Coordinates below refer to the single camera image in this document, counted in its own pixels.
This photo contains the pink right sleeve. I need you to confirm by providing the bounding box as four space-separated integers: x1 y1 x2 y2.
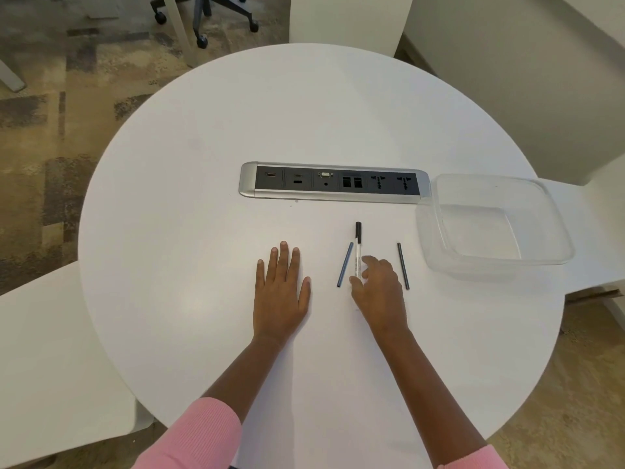
436 444 509 469

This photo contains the person's left forearm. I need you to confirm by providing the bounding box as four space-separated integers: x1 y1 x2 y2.
201 334 296 427

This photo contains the grey desk leg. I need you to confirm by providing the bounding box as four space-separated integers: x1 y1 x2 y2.
0 57 26 93

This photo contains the dark grey thin stick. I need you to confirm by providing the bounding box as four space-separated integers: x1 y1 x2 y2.
396 242 410 291
335 241 354 289

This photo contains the silver table power socket strip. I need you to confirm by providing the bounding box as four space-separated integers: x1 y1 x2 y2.
238 161 432 206

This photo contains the white desk leg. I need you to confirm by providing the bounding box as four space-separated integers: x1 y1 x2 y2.
162 0 199 69

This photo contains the clear plastic container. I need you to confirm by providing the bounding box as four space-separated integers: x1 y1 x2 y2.
414 173 576 280

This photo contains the person's left hand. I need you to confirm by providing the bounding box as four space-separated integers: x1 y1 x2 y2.
252 241 312 341

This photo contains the person's right hand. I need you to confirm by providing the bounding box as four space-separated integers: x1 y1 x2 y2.
349 255 409 338

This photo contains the pink left sleeve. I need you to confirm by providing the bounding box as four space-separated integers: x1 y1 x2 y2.
131 396 243 469

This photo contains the black office chair base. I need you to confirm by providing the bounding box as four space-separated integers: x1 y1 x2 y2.
150 0 260 49

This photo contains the pink sleeve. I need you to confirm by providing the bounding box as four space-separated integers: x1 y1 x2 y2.
131 396 243 469
436 444 509 469

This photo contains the person's right forearm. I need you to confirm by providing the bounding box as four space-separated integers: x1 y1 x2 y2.
367 325 490 469

